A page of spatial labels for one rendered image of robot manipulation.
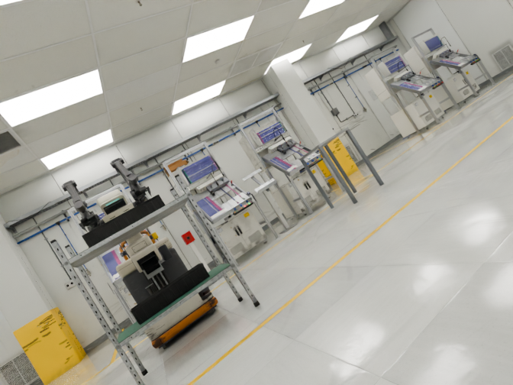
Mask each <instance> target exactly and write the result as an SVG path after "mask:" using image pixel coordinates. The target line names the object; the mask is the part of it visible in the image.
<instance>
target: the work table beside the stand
mask: <svg viewBox="0 0 513 385"><path fill-rule="evenodd" d="M344 132H346V133H347V135H348V137H349V138H350V139H351V141H352V143H353V145H354V146H355V148H356V149H357V151H358V152H359V154H360V156H361V157H362V158H363V160H364V162H365V163H366V165H367V166H368V167H369V170H370V171H371V173H372V174H373V175H374V177H375V179H376V181H377V182H378V184H379V185H380V186H382V185H383V184H384V182H383V181H382V180H381V178H380V176H379V174H378V173H377V172H376V170H375V168H374V167H373V165H372V164H371V163H370V161H369V159H368V157H367V156H366V155H365V153H364V152H363V149H362V148H361V146H360V145H359V144H358V142H357V140H356V138H355V137H354V136H353V134H352V132H351V131H350V129H349V128H348V127H346V128H345V129H343V130H342V131H340V132H338V133H336V134H335V135H334V136H332V137H330V138H328V139H327V140H326V141H324V142H322V143H320V144H319V145H318V146H316V147H315V148H313V149H312V150H311V151H309V152H308V153H307V154H306V155H305V156H303V157H302V158H300V161H301V162H302V164H303V166H304V167H305V169H306V170H307V172H308V174H309V176H310V177H311V178H312V180H313V181H314V183H315V185H316V186H317V188H318V189H319V191H320V193H321V194H322V196H323V197H324V199H325V201H326V202H327V204H328V205H329V207H330V208H331V209H332V208H334V206H333V204H332V203H331V201H330V200H329V198H328V197H327V195H326V193H325V192H324V190H323V189H322V187H321V185H320V184H319V182H318V181H317V179H316V178H315V176H314V174H313V173H312V171H311V170H310V168H309V167H308V165H307V163H306V162H305V160H304V159H305V158H306V157H308V156H310V155H311V154H313V153H314V152H316V151H317V150H320V152H321V153H322V155H323V156H324V158H325V160H326V161H327V163H328V164H329V166H330V167H331V169H332V170H333V172H334V174H335V175H336V177H337V178H338V180H339V181H340V183H341V185H342V187H343V188H344V189H345V191H346V192H347V195H348V196H349V197H350V199H351V200H352V202H353V204H356V203H357V202H358V201H357V200H356V198H355V196H354V195H353V193H356V192H357V190H356V189H355V187H354V186H353V184H352V183H351V181H350V179H349V178H348V176H347V174H346V173H345V172H344V170H343V168H342V166H341V165H340V164H339V162H338V161H337V158H336V157H335V156H334V154H333V153H332V151H331V149H330V148H329V146H328V145H327V144H329V143H330V142H332V141H333V140H334V139H335V138H337V137H338V136H340V135H341V134H343V133H344ZM323 147H325V149H326V151H327V152H328V153H329V155H330V156H331V159H332V160H333V161H334V163H335V164H336V166H337V168H338V169H339V171H340V172H341V174H342V176H343V177H344V179H345V180H346V181H347V184H348V185H349V187H350V188H351V189H352V191H353V193H352V192H351V191H350V188H349V187H348V185H347V184H346V183H345V181H344V179H343V177H342V176H341V175H340V173H339V171H338V170H337V168H336V167H335V165H334V163H333V162H332V160H331V159H330V157H329V156H328V154H327V152H326V151H325V149H324V148H323Z"/></svg>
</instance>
